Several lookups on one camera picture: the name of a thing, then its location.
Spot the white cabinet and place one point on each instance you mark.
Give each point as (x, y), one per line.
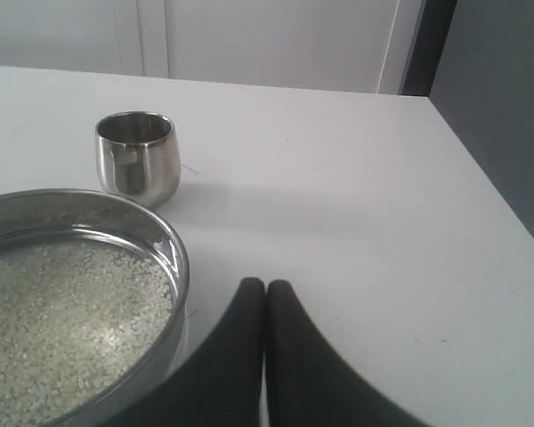
(355, 46)

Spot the round steel mesh sieve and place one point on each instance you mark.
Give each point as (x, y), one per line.
(47, 216)

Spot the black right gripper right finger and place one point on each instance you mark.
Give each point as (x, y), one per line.
(307, 382)

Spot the dark vertical post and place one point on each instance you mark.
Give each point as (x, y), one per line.
(427, 46)

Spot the rice grain pile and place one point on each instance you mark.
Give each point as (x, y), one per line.
(74, 317)

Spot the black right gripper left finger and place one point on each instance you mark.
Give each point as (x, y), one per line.
(220, 384)

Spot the stainless steel cup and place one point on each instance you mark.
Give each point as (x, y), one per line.
(137, 156)

